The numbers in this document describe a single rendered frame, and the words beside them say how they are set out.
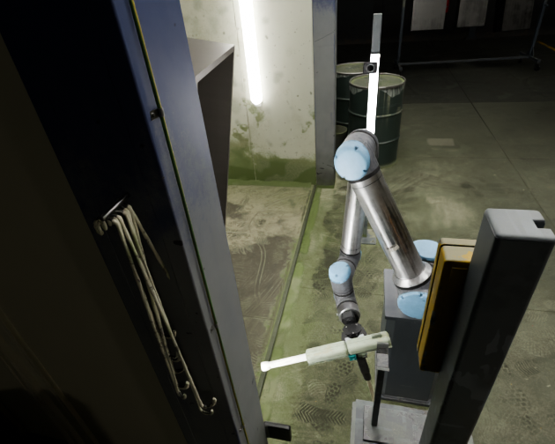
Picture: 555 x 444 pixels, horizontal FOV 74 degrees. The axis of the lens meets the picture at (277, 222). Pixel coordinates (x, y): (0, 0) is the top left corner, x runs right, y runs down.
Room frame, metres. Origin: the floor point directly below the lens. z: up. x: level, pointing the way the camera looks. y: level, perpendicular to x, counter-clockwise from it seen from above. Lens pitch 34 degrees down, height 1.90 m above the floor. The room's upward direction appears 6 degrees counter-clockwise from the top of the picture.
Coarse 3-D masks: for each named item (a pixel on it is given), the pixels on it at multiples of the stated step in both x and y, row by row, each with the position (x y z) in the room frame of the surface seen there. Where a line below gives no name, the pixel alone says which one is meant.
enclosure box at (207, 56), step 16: (192, 48) 1.67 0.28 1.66; (208, 48) 1.70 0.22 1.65; (224, 48) 1.74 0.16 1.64; (192, 64) 1.41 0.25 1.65; (208, 64) 1.44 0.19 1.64; (224, 64) 1.87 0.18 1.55; (208, 80) 1.88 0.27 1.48; (224, 80) 1.87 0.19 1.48; (208, 96) 1.88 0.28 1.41; (224, 96) 1.87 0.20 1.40; (208, 112) 1.89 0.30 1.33; (224, 112) 1.87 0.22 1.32; (208, 128) 1.89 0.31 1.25; (224, 128) 1.87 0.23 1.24; (224, 144) 1.88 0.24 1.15; (224, 160) 1.88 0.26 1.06; (224, 176) 1.88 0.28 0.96; (224, 192) 1.88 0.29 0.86; (224, 208) 1.89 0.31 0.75
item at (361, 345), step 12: (372, 336) 0.83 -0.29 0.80; (384, 336) 0.83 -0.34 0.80; (312, 348) 0.85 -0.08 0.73; (324, 348) 0.84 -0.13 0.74; (336, 348) 0.83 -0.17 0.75; (348, 348) 0.82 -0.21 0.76; (360, 348) 0.81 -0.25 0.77; (372, 348) 0.81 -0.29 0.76; (276, 360) 0.85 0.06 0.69; (288, 360) 0.83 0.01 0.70; (300, 360) 0.83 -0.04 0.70; (312, 360) 0.81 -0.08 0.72; (324, 360) 0.81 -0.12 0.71; (360, 360) 0.81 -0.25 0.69
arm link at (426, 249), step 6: (420, 240) 1.20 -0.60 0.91; (426, 240) 1.20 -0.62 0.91; (432, 240) 1.20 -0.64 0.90; (420, 246) 1.17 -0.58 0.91; (426, 246) 1.16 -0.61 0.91; (432, 246) 1.16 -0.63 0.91; (420, 252) 1.12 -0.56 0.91; (426, 252) 1.12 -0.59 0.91; (432, 252) 1.12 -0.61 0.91; (426, 258) 1.09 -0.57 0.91; (432, 258) 1.08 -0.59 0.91; (432, 264) 1.07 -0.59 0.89
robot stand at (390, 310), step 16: (384, 272) 1.31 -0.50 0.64; (384, 288) 1.21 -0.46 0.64; (384, 304) 1.12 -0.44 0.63; (384, 320) 1.16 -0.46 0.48; (400, 320) 1.03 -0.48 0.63; (416, 320) 1.01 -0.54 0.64; (400, 336) 1.04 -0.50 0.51; (416, 336) 1.02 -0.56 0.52; (400, 352) 1.03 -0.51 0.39; (416, 352) 1.02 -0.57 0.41; (400, 368) 1.03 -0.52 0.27; (416, 368) 1.01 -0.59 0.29; (384, 384) 1.05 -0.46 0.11; (400, 384) 1.03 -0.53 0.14; (416, 384) 1.01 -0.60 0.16; (432, 384) 0.99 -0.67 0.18; (400, 400) 1.01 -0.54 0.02; (416, 400) 1.00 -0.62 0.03
